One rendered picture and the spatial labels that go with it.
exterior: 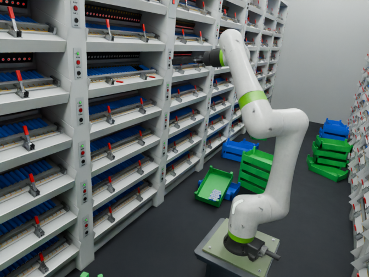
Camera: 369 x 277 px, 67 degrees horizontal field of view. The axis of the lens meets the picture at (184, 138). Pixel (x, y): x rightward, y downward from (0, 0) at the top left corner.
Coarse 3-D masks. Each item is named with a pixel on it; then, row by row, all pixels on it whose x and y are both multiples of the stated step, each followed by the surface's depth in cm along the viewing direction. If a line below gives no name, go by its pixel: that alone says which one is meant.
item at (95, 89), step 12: (96, 60) 142; (108, 60) 149; (120, 60) 157; (132, 60) 167; (144, 60) 173; (156, 72) 169; (96, 84) 127; (108, 84) 132; (120, 84) 137; (132, 84) 145; (144, 84) 155; (156, 84) 167; (96, 96) 126
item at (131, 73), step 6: (126, 72) 148; (132, 72) 151; (138, 72) 154; (144, 72) 159; (150, 72) 165; (90, 78) 125; (96, 78) 128; (102, 78) 132; (114, 78) 138; (120, 78) 141; (126, 78) 145
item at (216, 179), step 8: (208, 176) 231; (216, 176) 230; (224, 176) 229; (232, 176) 223; (200, 184) 220; (208, 184) 225; (216, 184) 224; (224, 184) 223; (200, 192) 220; (208, 192) 219; (224, 192) 211; (200, 200) 214; (208, 200) 209; (216, 200) 204
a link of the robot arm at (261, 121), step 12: (252, 96) 109; (264, 96) 110; (240, 108) 113; (252, 108) 107; (264, 108) 106; (252, 120) 106; (264, 120) 104; (276, 120) 106; (252, 132) 108; (264, 132) 105; (276, 132) 108
